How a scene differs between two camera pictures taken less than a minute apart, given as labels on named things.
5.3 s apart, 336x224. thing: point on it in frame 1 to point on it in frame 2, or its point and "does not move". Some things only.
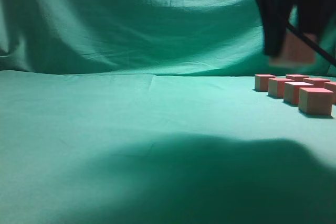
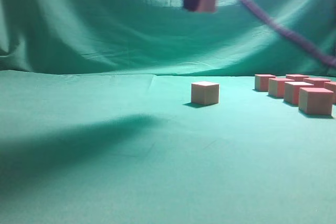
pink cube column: (261, 82) does not move
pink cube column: (315, 102) does not move
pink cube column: (296, 52) to (204, 93)
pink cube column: (296, 77) does not move
